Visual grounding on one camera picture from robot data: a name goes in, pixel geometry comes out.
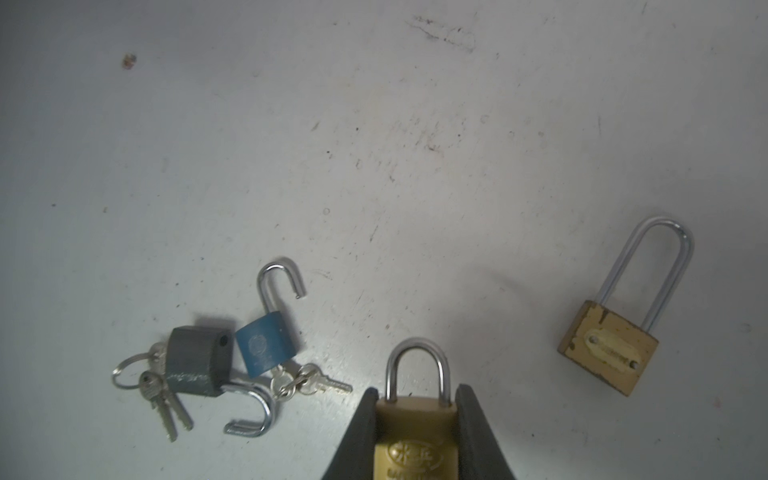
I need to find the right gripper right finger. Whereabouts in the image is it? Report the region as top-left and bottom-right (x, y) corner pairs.
(455, 384), (516, 480)

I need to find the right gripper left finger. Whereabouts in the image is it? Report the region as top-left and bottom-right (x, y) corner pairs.
(322, 387), (379, 480)

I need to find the small brass padlock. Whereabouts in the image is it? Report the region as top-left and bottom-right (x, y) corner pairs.
(372, 337), (459, 479)

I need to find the blue padlock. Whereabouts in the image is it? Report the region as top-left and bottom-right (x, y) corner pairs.
(235, 259), (353, 401)

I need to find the long shackle brass padlock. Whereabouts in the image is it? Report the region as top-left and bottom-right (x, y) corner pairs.
(557, 216), (695, 397)

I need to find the black padlock with keys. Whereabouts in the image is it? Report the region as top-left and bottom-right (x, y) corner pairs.
(111, 326), (277, 442)

